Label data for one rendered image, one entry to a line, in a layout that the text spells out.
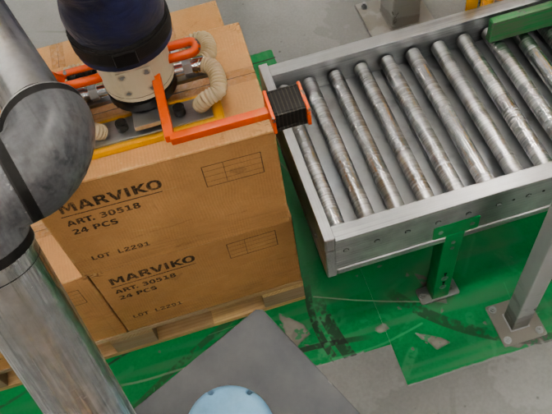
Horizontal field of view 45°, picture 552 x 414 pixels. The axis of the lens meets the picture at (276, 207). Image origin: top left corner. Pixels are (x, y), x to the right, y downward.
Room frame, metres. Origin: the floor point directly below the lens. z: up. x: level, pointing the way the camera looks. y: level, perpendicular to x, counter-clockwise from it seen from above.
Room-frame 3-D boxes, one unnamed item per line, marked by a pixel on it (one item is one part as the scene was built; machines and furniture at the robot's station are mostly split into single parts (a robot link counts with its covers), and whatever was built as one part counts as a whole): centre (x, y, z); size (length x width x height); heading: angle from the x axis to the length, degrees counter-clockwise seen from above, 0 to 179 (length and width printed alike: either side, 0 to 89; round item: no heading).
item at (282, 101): (0.97, -0.06, 1.07); 0.09 x 0.08 x 0.05; 6
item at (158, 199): (1.20, 0.28, 0.74); 0.60 x 0.40 x 0.40; 95
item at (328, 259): (1.25, -0.08, 0.47); 0.70 x 0.03 x 0.15; 6
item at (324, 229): (1.25, -0.08, 0.58); 0.70 x 0.03 x 0.06; 6
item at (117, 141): (1.11, 0.25, 0.97); 0.34 x 0.10 x 0.05; 96
